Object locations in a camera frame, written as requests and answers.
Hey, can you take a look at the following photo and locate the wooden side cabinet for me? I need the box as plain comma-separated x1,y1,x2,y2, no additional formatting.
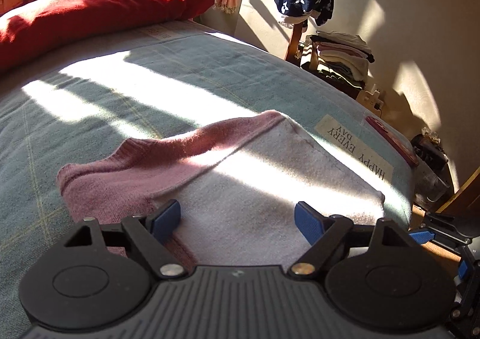
437,168,480,220

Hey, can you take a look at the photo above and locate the wooden chair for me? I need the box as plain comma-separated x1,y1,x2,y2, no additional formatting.
285,20,308,66

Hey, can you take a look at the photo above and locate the folded clothes stack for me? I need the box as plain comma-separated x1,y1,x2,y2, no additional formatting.
299,31,375,100

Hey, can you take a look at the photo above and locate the green plaid bed blanket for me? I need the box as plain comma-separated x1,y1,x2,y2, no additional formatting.
1,22,413,338

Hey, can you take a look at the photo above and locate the red duvet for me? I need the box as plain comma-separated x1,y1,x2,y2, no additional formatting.
1,0,215,73

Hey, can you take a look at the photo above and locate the pink and white sweater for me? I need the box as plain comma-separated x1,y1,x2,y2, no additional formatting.
57,111,384,268

